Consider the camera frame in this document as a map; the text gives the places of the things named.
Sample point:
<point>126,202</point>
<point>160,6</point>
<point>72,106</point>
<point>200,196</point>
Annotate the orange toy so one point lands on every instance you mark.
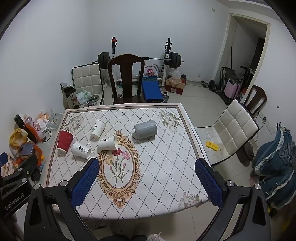
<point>38,154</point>

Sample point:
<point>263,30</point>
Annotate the blue box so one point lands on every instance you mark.
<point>27,148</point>

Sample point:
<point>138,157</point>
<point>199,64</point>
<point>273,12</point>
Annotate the long black box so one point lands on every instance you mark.
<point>22,124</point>

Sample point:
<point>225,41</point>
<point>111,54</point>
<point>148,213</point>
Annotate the grey plastic cup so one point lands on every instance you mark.
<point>145,129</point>

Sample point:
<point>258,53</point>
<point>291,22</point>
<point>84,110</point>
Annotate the white weight rack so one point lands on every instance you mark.
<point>167,53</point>

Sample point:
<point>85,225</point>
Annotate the short black barbell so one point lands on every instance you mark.
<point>211,83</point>

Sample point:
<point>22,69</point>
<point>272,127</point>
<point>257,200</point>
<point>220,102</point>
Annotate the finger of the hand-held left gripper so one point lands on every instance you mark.
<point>2,158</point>
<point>23,165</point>

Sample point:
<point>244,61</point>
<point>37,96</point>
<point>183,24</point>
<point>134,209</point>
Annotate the small dumbbell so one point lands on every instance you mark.
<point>165,97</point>

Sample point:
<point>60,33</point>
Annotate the yellow tool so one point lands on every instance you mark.
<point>212,146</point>

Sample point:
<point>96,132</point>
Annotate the blue denim clothing pile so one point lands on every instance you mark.
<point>275,162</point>

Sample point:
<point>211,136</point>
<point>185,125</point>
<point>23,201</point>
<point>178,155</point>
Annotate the dark wooden chair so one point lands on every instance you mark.
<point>260,95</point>
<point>126,69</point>

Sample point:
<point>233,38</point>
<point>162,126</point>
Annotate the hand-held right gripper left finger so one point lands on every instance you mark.
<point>85,183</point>

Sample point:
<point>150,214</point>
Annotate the red paper cup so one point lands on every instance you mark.
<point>64,141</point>

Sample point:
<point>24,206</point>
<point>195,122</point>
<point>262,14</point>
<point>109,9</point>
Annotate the white door frame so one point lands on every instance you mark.
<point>223,53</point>

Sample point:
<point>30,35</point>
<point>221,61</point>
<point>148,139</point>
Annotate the white padded chair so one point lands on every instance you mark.
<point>86,77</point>
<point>235,126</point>

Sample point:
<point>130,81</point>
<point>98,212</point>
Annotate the cardboard box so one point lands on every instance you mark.
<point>175,87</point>

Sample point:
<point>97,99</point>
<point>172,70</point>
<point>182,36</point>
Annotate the table with floral tablecloth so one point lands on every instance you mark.
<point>161,162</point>

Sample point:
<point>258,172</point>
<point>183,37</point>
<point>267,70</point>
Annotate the clear plastic bag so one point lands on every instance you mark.
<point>175,74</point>

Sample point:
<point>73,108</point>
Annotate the black scooter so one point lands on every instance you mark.
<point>247,74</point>

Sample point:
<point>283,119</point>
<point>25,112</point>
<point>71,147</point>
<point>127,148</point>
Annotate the glass ashtray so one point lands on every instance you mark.
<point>54,121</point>

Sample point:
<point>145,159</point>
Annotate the green white plastic bag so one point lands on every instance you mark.
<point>82,97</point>

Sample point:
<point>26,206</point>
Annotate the yellow plastic bag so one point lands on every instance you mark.
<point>17,138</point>

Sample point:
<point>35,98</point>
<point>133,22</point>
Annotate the metal bowl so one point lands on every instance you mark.
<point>92,100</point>

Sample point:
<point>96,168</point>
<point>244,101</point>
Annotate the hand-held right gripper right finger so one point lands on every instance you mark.
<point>208,183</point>

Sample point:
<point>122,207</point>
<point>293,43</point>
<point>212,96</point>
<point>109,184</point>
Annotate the white printed paper cup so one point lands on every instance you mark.
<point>106,144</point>
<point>79,150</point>
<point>98,128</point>

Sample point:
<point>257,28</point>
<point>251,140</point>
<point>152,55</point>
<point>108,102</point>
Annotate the white red printed plastic bag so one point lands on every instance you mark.
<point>150,70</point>

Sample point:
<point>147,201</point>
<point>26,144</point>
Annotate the snack packet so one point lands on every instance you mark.
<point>8,166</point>

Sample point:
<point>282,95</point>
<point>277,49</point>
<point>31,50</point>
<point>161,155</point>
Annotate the pink suitcase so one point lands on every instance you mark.
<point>231,89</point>

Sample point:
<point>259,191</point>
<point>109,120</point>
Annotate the blue bench pad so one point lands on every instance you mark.
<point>151,91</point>

